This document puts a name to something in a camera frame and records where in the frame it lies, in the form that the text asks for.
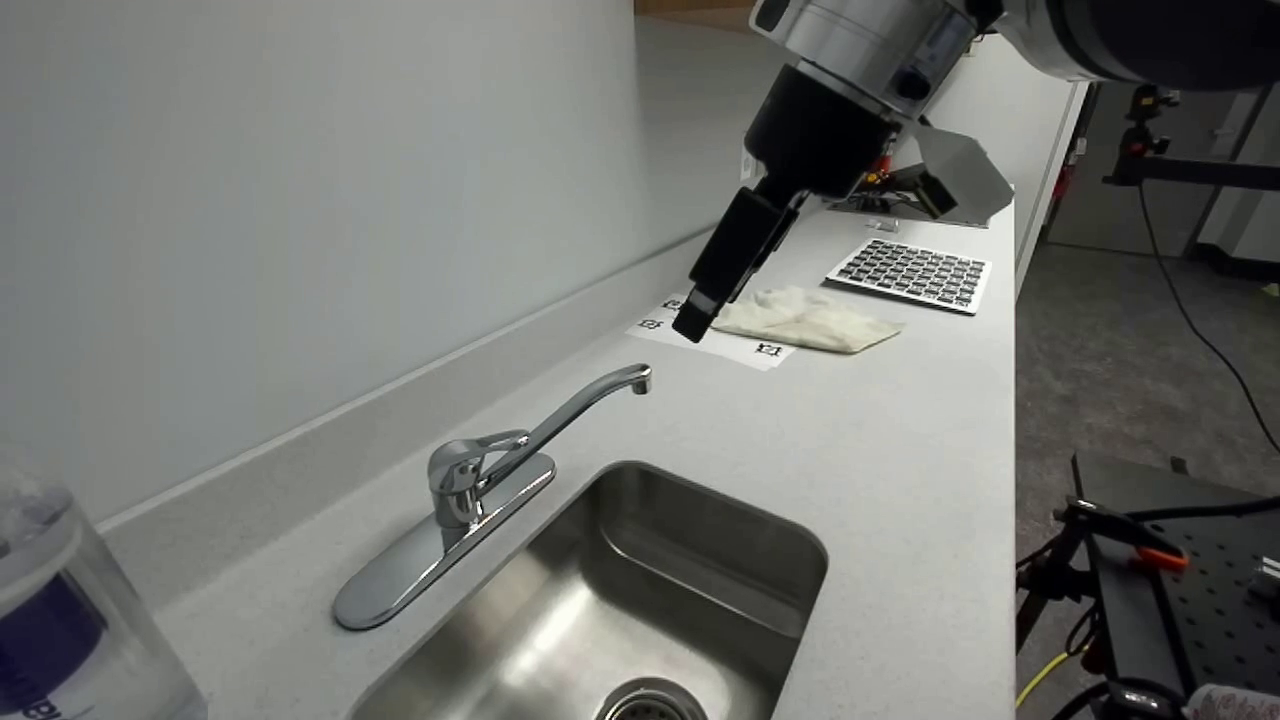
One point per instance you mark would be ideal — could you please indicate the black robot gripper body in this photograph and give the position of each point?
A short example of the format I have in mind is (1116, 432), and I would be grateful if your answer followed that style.
(814, 137)

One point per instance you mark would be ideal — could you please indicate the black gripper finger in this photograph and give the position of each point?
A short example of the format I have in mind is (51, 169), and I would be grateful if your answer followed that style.
(736, 250)

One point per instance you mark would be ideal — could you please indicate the chrome faucet with spout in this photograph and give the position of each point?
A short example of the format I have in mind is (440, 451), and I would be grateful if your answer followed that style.
(472, 491)

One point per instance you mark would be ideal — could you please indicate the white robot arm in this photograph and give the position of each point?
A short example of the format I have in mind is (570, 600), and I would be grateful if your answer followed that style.
(860, 68)

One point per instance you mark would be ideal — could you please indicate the white crumpled cloth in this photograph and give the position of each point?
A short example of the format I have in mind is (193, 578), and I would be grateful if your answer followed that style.
(802, 322)

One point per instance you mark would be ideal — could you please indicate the black metal stand base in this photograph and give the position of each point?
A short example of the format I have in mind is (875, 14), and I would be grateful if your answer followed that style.
(928, 174)

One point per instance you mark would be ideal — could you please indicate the stainless steel sink basin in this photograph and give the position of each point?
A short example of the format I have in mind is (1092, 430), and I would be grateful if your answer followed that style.
(648, 597)

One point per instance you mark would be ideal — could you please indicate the black perforated cart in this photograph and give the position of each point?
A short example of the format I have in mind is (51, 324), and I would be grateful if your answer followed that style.
(1178, 586)

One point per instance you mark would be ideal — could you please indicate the clear bottle blue label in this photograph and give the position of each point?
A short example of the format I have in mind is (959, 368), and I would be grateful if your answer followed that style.
(74, 633)

